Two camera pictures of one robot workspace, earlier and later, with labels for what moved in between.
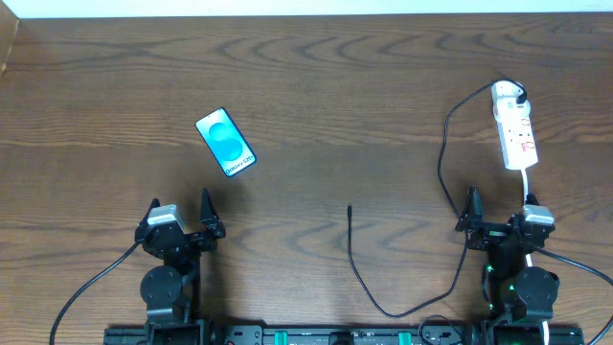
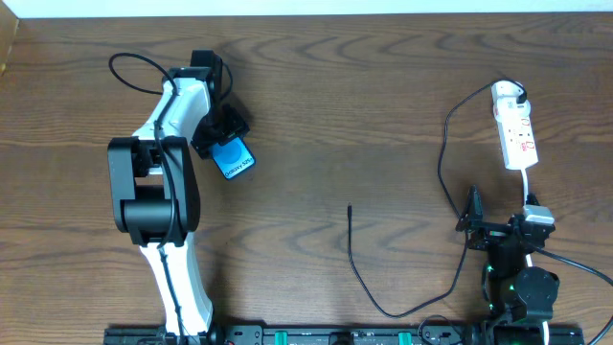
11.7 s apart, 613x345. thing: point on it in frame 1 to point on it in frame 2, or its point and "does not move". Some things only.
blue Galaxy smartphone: [226, 142] does not move
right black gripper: [498, 234] does not move
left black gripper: [190, 238] to [229, 126]
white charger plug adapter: [510, 102] does not move
